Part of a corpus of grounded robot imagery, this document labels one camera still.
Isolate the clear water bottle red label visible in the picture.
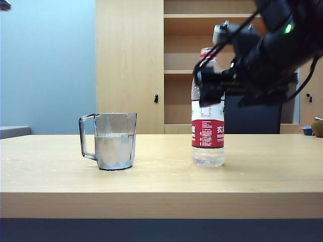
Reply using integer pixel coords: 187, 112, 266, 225
190, 46, 226, 167

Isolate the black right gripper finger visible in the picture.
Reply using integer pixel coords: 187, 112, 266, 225
192, 65, 223, 86
198, 83, 226, 108

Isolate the brown kiwi fruit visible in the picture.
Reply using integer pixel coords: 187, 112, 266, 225
311, 119, 323, 138

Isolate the grey low box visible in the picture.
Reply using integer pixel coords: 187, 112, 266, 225
0, 126, 32, 140

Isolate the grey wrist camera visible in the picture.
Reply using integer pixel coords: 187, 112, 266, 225
212, 20, 231, 45

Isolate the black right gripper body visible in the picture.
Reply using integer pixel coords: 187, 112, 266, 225
222, 56, 300, 108

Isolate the light wooden shelf cabinet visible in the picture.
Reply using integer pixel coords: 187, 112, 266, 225
95, 0, 323, 135

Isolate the thin black cable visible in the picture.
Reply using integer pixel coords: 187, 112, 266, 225
195, 9, 261, 71
287, 54, 321, 100

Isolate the clear plastic mug with water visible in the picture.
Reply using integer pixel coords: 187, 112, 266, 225
78, 112, 138, 172

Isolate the black office chair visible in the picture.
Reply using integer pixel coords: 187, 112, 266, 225
224, 93, 282, 135

